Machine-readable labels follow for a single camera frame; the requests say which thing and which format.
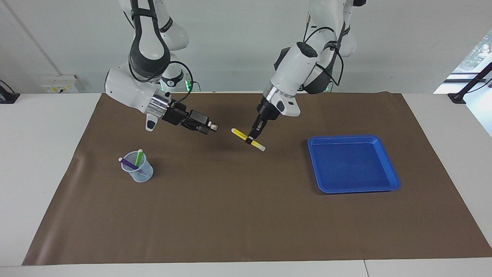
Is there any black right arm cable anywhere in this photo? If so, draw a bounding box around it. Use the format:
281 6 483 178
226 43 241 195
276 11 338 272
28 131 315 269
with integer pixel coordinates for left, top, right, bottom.
129 60 193 104

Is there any window with greenery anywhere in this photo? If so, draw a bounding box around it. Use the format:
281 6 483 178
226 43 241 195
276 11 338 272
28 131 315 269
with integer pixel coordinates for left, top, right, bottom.
452 31 492 73

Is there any brown table mat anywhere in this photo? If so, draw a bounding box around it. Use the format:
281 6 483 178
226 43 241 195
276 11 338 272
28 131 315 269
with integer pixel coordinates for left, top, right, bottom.
22 92 492 266

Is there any translucent plastic cup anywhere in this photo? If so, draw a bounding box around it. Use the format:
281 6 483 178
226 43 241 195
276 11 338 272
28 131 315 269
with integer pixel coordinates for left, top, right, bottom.
121 151 154 183

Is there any yellow marker pen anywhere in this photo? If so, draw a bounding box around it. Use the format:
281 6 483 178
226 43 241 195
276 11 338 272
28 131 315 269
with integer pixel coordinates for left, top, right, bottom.
231 128 266 152

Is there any white wall socket box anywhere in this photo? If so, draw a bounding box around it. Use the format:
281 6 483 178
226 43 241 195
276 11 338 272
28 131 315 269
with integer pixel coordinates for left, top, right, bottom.
42 74 80 93

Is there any black stand with clamp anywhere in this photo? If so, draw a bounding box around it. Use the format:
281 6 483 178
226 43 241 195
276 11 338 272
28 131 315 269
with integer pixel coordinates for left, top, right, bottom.
448 62 492 104

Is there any blue plastic tray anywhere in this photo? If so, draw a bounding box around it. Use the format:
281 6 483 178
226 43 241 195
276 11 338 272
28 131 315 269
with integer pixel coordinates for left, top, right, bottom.
307 135 401 194

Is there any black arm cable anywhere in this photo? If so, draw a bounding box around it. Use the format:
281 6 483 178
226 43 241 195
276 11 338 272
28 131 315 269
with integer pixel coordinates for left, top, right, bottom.
129 60 193 104
304 12 344 87

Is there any purple marker pen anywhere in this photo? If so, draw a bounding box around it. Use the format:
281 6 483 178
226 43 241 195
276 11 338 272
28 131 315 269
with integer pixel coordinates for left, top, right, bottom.
118 157 143 173

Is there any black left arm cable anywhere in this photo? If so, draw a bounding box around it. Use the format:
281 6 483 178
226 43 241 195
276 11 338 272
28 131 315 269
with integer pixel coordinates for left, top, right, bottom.
304 12 344 87

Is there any black table clamp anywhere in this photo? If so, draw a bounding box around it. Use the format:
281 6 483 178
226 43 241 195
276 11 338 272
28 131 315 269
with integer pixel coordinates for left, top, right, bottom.
0 80 20 104

